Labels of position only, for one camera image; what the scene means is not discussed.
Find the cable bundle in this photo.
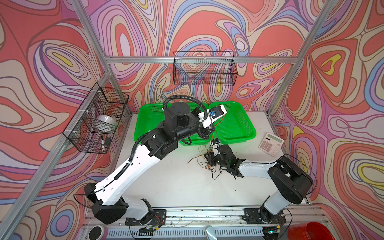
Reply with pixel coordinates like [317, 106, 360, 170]
[187, 145, 224, 181]

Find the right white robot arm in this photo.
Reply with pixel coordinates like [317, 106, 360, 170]
[204, 145, 314, 224]

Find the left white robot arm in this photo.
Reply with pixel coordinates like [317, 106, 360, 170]
[84, 95, 227, 225]

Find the middle green plastic basket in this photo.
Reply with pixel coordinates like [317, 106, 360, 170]
[179, 102, 209, 147]

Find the green plastic basket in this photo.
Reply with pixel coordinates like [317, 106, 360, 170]
[179, 102, 209, 147]
[134, 103, 165, 141]
[209, 101, 257, 145]

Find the left green plastic basket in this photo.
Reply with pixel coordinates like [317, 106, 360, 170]
[134, 103, 165, 141]

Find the right green plastic basket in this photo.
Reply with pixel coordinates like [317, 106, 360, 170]
[209, 101, 257, 145]

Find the white pink calculator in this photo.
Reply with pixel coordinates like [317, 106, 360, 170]
[259, 133, 284, 157]

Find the red bucket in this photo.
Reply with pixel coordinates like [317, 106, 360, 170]
[288, 222, 332, 240]

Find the grey round speaker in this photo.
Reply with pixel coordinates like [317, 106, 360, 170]
[88, 226, 105, 240]

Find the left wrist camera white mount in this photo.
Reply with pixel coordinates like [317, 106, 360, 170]
[200, 105, 227, 129]

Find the black wire basket back wall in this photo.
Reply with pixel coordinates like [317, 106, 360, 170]
[173, 50, 238, 86]

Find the black wire basket wall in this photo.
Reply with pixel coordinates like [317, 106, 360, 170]
[63, 83, 129, 154]
[173, 50, 238, 86]

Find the black wire basket left wall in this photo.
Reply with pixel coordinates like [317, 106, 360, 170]
[63, 83, 129, 154]

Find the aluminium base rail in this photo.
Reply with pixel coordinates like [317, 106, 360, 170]
[76, 205, 335, 240]

